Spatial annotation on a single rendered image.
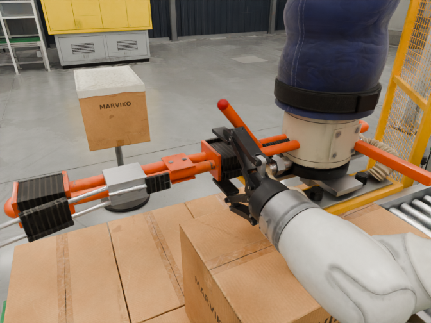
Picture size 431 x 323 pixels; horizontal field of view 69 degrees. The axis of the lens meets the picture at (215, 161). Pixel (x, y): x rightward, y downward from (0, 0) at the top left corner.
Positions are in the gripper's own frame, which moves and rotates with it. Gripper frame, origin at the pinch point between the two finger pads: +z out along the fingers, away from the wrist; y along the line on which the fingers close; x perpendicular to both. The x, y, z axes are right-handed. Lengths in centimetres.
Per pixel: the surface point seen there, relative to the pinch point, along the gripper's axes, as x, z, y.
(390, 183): 39.7, -12.7, 10.4
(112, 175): -22.4, -0.4, -1.8
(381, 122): 187, 95, 59
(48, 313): -49, 38, 69
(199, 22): 448, 1051, 71
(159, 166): -13.3, 1.0, -0.8
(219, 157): -2.8, -4.2, -2.6
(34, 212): -34.8, -7.2, -2.5
